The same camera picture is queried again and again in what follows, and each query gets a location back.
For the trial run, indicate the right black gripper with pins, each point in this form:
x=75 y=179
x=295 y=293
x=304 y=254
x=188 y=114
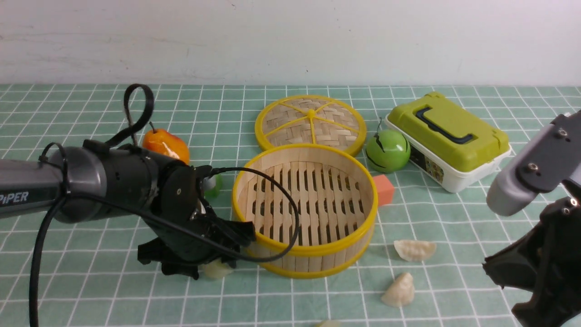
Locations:
x=547 y=263

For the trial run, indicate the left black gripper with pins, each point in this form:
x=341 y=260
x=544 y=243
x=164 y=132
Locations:
x=182 y=254

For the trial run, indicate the pale green dumpling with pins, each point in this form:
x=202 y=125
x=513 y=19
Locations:
x=216 y=270

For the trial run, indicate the white dumpling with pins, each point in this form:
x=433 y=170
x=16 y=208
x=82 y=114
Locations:
x=414 y=250
x=401 y=292

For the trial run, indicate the pale dumpling bottom edge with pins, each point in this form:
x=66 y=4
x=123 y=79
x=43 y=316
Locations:
x=329 y=323

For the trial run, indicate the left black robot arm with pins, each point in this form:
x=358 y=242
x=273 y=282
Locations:
x=128 y=178

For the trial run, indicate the bamboo steamer tray yellow rim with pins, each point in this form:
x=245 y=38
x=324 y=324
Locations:
x=326 y=195

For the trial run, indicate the woven bamboo steamer lid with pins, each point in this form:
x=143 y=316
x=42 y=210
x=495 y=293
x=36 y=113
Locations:
x=311 y=119

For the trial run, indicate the green wooden cube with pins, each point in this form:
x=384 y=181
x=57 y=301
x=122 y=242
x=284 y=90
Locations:
x=212 y=186

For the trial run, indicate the orange red toy pear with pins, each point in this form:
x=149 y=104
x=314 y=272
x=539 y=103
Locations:
x=165 y=143

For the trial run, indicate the green lidded white box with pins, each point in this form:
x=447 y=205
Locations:
x=450 y=144

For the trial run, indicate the orange foam block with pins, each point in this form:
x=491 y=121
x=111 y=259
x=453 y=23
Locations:
x=384 y=189

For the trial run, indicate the green toy apple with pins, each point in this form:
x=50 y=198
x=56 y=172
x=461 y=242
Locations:
x=387 y=150

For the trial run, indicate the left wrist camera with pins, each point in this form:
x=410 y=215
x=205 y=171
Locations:
x=202 y=172

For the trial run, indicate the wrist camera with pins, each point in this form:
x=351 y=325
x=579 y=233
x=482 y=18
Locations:
x=202 y=172
x=552 y=158

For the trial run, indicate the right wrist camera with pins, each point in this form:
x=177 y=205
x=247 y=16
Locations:
x=552 y=158

